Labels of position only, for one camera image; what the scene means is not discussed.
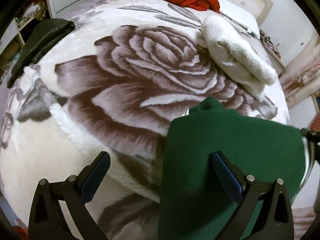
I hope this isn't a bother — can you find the green white varsity jacket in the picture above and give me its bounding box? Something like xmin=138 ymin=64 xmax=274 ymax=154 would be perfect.
xmin=158 ymin=98 xmax=308 ymax=239

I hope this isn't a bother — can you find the pink floral curtain left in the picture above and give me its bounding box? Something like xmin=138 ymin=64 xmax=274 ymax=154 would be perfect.
xmin=279 ymin=31 xmax=319 ymax=109

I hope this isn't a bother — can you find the white bedside table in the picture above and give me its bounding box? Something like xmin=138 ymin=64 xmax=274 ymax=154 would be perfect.
xmin=259 ymin=29 xmax=286 ymax=75

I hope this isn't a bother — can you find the folded white fleece blanket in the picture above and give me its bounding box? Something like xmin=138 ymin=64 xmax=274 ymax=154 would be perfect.
xmin=201 ymin=14 xmax=278 ymax=102

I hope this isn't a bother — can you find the white pillow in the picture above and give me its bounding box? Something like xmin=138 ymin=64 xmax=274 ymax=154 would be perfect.
xmin=218 ymin=0 xmax=260 ymax=39

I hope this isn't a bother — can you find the floral plush bed blanket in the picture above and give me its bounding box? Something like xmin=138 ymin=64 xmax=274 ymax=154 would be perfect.
xmin=1 ymin=0 xmax=289 ymax=239

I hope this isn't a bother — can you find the white drawer shelf unit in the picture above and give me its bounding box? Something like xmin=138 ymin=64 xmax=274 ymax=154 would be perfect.
xmin=1 ymin=2 xmax=47 ymax=83

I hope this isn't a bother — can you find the black garment on bed edge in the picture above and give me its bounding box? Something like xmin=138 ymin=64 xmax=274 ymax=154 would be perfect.
xmin=7 ymin=18 xmax=75 ymax=88

